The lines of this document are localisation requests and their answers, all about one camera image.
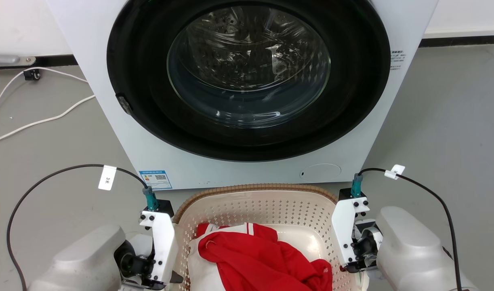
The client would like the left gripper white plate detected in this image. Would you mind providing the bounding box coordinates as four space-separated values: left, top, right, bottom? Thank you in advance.
114 210 184 291

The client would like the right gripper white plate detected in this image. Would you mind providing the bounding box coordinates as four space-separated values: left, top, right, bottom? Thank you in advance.
331 197 384 273

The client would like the beige perforated laundry basket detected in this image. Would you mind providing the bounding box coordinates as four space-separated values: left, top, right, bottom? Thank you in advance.
172 183 369 291

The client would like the white garment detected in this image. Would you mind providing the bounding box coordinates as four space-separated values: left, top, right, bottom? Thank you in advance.
187 223 255 291

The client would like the round white filter cover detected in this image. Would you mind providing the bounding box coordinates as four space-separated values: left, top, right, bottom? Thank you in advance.
299 163 342 183

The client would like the red garment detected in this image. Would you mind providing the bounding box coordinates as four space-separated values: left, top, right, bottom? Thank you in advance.
196 222 333 291

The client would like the white front-load washing machine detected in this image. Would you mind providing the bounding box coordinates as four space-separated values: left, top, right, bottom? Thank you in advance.
46 0 439 191

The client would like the blue white energy label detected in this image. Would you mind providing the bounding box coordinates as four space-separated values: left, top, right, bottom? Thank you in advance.
138 170 173 191

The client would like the black round washer door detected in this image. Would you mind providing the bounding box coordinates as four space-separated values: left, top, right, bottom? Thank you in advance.
106 0 391 162

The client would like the small printed text sticker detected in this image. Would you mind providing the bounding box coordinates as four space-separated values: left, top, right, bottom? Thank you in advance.
390 50 406 71

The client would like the grey metal bar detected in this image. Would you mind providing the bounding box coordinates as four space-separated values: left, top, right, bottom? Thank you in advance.
0 52 37 67

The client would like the black cable with short tag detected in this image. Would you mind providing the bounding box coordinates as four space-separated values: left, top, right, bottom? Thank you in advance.
350 164 462 291

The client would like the black cable with long tag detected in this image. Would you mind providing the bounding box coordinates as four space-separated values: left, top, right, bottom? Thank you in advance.
6 164 160 291

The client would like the black door latch handle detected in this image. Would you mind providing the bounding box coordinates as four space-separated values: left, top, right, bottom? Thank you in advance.
116 94 133 115

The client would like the white floor cable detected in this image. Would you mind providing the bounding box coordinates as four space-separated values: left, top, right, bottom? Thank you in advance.
0 95 96 146
0 67 88 122

